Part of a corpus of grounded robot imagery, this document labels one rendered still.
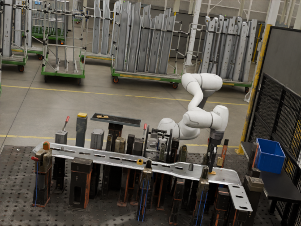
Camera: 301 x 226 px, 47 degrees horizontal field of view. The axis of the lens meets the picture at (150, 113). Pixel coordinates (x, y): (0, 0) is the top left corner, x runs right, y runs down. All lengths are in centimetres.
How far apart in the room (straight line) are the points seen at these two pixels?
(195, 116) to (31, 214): 116
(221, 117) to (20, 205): 137
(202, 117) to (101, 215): 89
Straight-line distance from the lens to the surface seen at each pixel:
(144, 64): 951
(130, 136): 248
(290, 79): 470
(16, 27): 1161
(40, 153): 221
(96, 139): 245
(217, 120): 217
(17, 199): 245
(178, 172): 227
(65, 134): 252
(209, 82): 268
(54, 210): 233
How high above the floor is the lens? 198
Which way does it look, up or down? 17 degrees down
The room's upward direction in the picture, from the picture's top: 8 degrees clockwise
